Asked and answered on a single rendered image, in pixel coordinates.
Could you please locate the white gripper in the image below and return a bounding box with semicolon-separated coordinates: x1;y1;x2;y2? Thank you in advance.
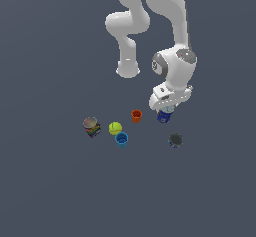
148;84;194;114

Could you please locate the yellow-green tennis ball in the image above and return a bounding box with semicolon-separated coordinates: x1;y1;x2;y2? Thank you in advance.
108;121;123;136

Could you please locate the dark blue can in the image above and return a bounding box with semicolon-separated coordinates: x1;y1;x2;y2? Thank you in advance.
156;108;173;124

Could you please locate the orange cup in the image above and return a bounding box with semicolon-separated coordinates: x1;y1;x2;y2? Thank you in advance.
130;109;143;124

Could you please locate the multicoloured can with grey lid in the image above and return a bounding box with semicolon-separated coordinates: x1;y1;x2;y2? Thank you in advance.
82;116;102;139

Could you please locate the blue cup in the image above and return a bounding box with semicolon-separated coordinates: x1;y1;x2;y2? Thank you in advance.
114;131;129;149

